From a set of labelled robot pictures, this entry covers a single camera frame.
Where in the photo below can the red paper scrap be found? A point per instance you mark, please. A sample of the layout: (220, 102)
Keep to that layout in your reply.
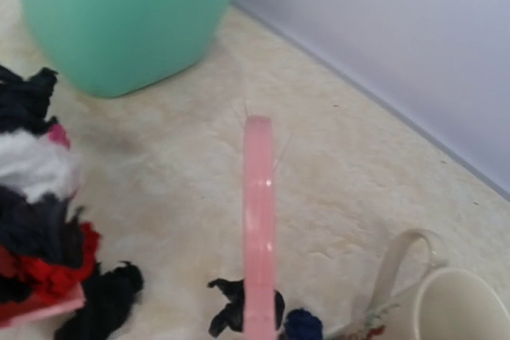
(51, 282)

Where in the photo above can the small black paper scrap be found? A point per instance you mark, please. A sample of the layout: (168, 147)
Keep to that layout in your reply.
(232, 315)

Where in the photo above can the floral ceramic mug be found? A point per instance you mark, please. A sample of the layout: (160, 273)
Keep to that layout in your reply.
(446, 303)

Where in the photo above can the pink plastic hand brush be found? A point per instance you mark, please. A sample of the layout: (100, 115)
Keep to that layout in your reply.
(259, 229)

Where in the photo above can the green plastic waste bin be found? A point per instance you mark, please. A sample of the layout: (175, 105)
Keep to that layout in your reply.
(109, 48)

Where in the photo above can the pink plastic dustpan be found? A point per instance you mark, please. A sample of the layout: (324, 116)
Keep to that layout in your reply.
(33, 309)

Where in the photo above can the dark blue paper scrap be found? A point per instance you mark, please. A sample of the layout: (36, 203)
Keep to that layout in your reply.
(301, 324)

